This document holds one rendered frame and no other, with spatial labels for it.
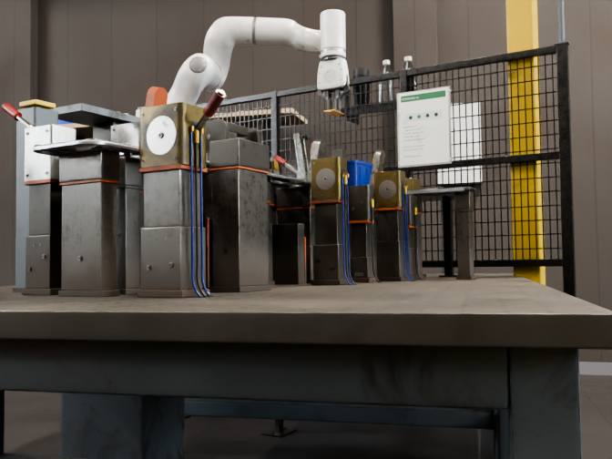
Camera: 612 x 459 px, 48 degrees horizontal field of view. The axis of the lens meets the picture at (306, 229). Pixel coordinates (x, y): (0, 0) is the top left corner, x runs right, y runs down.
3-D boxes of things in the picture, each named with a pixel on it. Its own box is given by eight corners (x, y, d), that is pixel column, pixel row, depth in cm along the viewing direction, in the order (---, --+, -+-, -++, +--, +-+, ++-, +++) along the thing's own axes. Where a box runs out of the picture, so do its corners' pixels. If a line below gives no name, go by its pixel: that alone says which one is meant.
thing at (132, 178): (126, 294, 141) (125, 156, 142) (107, 294, 143) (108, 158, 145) (142, 293, 145) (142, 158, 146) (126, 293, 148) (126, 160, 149)
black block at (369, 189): (378, 284, 199) (376, 184, 201) (348, 283, 204) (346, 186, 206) (385, 283, 204) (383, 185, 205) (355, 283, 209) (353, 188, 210)
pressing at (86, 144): (101, 140, 124) (101, 131, 124) (20, 151, 135) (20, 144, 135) (396, 198, 243) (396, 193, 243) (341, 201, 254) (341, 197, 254)
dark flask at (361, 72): (366, 107, 295) (365, 66, 296) (350, 109, 299) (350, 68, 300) (372, 110, 302) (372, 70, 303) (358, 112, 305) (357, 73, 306)
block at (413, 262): (420, 281, 220) (418, 193, 221) (385, 281, 226) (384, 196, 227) (427, 280, 226) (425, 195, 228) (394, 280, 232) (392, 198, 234)
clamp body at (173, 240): (193, 300, 122) (192, 98, 124) (136, 299, 129) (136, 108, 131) (222, 298, 129) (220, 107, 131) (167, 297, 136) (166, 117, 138)
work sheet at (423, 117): (451, 163, 268) (449, 86, 270) (398, 168, 280) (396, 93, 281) (453, 163, 270) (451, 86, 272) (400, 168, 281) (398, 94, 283)
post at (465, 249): (471, 279, 221) (469, 190, 222) (456, 279, 223) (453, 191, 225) (475, 279, 225) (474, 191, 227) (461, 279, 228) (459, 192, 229)
